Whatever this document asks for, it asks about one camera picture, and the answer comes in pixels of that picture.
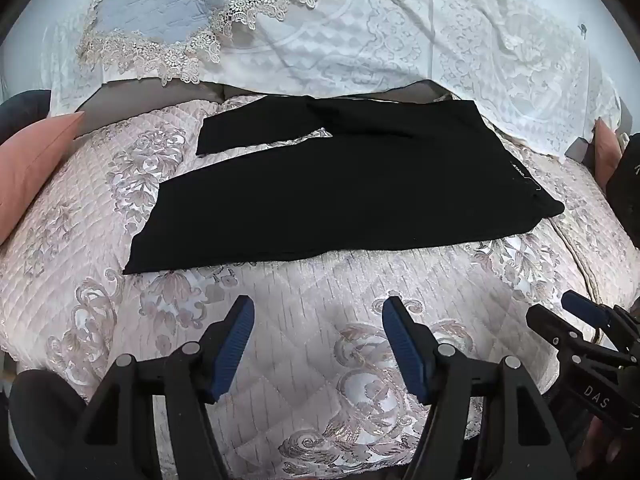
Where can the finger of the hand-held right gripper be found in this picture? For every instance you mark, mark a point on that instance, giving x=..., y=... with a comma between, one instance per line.
x=582, y=307
x=560, y=327

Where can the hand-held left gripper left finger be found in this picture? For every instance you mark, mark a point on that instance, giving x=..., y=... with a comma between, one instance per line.
x=232, y=350

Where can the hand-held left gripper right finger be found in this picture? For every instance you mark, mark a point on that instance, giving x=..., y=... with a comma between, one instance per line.
x=405, y=350

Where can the black pants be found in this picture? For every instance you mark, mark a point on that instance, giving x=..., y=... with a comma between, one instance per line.
x=350, y=200

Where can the person's right hand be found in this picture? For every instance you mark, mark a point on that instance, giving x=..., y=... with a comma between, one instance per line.
x=607, y=442

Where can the pink quilted floral bedspread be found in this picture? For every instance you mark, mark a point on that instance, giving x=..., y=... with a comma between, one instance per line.
x=310, y=300

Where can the black bag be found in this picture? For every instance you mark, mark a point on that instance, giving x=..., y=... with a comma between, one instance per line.
x=625, y=195

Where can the pink pillow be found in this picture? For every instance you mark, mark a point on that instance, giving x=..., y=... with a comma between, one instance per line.
x=605, y=155
x=35, y=160

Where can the white lace cover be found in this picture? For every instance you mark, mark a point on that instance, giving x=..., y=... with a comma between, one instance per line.
x=400, y=35

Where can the dark grey cushion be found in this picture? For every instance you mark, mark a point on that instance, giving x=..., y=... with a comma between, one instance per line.
x=20, y=105

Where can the blue quilted lace-trimmed cloth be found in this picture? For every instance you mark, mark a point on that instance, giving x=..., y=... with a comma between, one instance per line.
x=165, y=10

